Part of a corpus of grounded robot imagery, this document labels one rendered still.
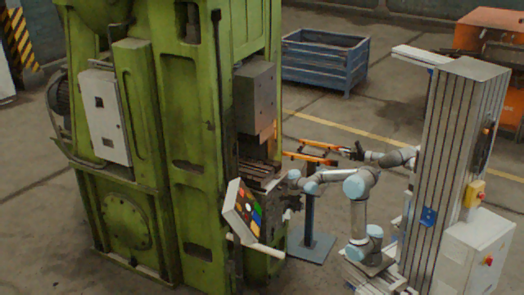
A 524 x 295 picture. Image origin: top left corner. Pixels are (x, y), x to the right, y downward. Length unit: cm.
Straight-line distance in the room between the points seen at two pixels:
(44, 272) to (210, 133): 217
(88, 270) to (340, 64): 443
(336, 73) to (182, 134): 421
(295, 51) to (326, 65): 51
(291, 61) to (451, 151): 505
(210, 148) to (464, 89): 152
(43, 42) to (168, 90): 600
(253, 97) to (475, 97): 132
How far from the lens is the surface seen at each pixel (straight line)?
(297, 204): 305
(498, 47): 620
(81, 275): 442
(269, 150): 377
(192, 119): 317
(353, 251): 284
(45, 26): 903
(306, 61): 731
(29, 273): 462
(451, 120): 253
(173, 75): 314
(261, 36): 334
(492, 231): 282
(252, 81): 305
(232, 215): 284
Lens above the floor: 286
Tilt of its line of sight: 32 degrees down
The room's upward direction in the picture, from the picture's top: 3 degrees counter-clockwise
